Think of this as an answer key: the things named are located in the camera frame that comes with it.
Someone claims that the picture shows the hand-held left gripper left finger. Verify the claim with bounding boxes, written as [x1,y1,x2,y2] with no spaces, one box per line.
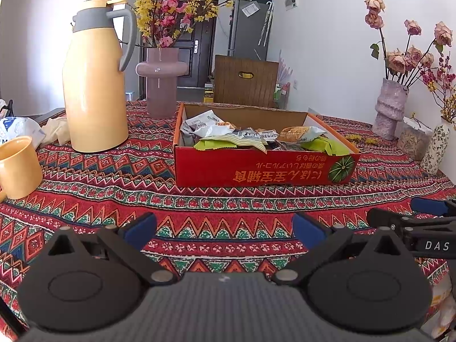
[46,212,179,287]

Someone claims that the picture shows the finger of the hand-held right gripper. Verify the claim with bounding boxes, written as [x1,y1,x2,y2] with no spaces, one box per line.
[367,208,428,234]
[410,198,456,218]

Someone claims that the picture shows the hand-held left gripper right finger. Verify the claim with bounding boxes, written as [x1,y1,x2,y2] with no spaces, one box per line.
[271,212,408,287]

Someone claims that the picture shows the green snack packet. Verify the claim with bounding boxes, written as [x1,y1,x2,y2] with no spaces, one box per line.
[193,136,239,151]
[302,136,345,156]

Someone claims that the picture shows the red cardboard box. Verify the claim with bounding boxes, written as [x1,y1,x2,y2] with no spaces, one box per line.
[173,101,361,188]

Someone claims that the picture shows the red patterned tablecloth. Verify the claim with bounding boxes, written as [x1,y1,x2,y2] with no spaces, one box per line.
[0,100,456,339]

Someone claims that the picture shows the white floral vase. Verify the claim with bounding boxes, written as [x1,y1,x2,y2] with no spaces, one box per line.
[420,125,450,176]

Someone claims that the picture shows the clear jar of seeds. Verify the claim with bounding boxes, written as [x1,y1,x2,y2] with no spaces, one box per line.
[396,116,434,161]

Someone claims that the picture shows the person's pale printed clothing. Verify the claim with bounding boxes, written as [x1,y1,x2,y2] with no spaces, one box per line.
[427,285,456,342]

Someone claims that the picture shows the fallen yellow blossom sprig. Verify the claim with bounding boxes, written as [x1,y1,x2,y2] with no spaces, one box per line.
[343,133,379,145]

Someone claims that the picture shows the red and yellow twig bouquet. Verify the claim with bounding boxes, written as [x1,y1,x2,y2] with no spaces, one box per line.
[420,53,456,126]

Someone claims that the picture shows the pink textured vase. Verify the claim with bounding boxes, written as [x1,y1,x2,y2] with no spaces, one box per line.
[371,78,410,141]

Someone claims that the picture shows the beige cloth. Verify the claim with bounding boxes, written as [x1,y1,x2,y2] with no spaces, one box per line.
[38,116,72,146]

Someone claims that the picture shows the yellow thermos jug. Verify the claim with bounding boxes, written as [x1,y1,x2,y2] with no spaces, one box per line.
[62,0,138,154]

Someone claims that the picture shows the yellow mug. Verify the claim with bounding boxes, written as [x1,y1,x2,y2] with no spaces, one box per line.
[0,135,44,203]

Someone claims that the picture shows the pink glass vase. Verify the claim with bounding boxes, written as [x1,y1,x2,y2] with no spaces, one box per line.
[135,48,188,119]

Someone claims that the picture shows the dark smartphone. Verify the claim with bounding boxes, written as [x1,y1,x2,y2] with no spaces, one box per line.
[35,107,68,125]

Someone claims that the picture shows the dried pink roses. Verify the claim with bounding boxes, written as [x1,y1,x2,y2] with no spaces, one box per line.
[364,0,454,89]

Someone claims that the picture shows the white and blue plastic bag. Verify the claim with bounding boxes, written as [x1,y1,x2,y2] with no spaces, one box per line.
[0,116,47,150]

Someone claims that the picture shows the pale pink feather decoration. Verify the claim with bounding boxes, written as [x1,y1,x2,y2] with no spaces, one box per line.
[277,50,293,84]

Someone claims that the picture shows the brown wooden chair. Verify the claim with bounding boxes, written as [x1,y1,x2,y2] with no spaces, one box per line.
[213,54,280,109]

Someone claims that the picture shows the dark brown door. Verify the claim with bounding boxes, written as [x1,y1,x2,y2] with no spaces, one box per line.
[174,0,218,89]

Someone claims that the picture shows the grey refrigerator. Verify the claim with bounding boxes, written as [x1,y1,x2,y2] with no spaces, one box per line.
[228,0,274,61]

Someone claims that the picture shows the folded umbrella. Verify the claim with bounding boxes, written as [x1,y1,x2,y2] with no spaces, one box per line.
[257,1,275,48]

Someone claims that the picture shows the pink and yellow blossom branches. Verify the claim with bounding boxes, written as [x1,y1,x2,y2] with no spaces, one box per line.
[121,0,278,50]

